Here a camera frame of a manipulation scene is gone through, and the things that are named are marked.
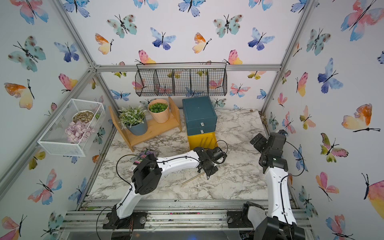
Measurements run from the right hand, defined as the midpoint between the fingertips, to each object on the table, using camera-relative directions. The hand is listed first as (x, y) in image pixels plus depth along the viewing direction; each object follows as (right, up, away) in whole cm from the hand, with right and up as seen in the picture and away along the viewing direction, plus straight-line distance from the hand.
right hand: (264, 139), depth 78 cm
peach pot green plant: (-59, +17, +17) cm, 64 cm away
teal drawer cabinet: (-33, +13, +9) cm, 37 cm away
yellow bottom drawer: (-28, -3, +26) cm, 38 cm away
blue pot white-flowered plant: (-71, +11, +8) cm, 73 cm away
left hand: (-25, -17, +9) cm, 32 cm away
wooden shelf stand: (-64, +5, +23) cm, 68 cm away
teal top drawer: (-30, +10, +12) cm, 33 cm away
